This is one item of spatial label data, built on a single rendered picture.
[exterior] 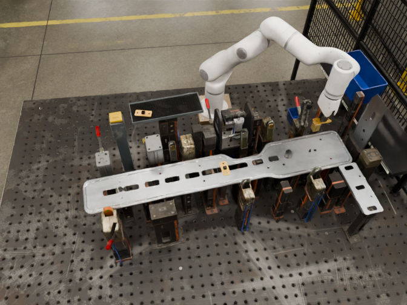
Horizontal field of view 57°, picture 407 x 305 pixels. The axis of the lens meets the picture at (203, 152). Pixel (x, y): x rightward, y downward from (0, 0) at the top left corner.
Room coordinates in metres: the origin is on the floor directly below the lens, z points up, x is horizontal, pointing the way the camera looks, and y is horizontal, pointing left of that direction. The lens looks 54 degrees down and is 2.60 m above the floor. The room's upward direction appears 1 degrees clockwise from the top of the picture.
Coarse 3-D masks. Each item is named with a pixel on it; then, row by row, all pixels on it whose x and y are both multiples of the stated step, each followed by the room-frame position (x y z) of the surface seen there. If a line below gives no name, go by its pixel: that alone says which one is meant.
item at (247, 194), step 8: (240, 192) 0.92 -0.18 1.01; (248, 192) 0.90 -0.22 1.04; (240, 200) 0.90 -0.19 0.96; (248, 200) 0.87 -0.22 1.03; (240, 208) 0.90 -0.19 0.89; (248, 208) 0.87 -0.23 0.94; (232, 216) 0.95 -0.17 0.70; (240, 216) 0.88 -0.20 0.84; (248, 216) 0.88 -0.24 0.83; (240, 224) 0.87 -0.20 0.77
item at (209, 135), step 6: (204, 126) 1.28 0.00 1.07; (210, 126) 1.28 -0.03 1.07; (204, 132) 1.24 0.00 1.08; (210, 132) 1.24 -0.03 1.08; (204, 138) 1.22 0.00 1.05; (210, 138) 1.21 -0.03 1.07; (204, 144) 1.21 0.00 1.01; (210, 144) 1.21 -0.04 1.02; (204, 150) 1.20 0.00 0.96; (210, 150) 1.22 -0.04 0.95; (204, 156) 1.22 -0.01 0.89
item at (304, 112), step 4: (304, 100) 1.34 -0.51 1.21; (308, 100) 1.34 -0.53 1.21; (304, 104) 1.33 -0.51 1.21; (308, 104) 1.33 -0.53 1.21; (304, 108) 1.32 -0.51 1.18; (308, 108) 1.30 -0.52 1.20; (300, 112) 1.33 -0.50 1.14; (304, 112) 1.33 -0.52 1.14; (308, 112) 1.33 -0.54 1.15; (300, 116) 1.32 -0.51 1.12; (304, 116) 1.33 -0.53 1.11; (300, 120) 1.31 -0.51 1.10; (304, 120) 1.33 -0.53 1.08; (300, 124) 1.31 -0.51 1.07; (304, 124) 1.32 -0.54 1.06
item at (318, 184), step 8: (312, 184) 0.97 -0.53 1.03; (320, 184) 0.96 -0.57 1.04; (304, 192) 1.00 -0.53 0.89; (312, 192) 0.95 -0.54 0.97; (320, 192) 0.93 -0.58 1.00; (304, 200) 0.97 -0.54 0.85; (312, 200) 0.93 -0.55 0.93; (296, 208) 1.00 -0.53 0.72; (304, 208) 0.95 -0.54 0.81; (312, 208) 0.94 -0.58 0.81; (304, 216) 0.93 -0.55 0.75
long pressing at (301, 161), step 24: (288, 144) 1.23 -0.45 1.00; (312, 144) 1.23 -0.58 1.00; (336, 144) 1.23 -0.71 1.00; (168, 168) 1.06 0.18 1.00; (192, 168) 1.06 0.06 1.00; (240, 168) 1.07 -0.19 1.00; (264, 168) 1.07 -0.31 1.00; (288, 168) 1.07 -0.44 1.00; (312, 168) 1.08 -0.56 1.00; (96, 192) 0.91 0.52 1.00; (120, 192) 0.91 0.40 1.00; (144, 192) 0.92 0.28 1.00; (168, 192) 0.92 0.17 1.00; (192, 192) 0.93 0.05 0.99
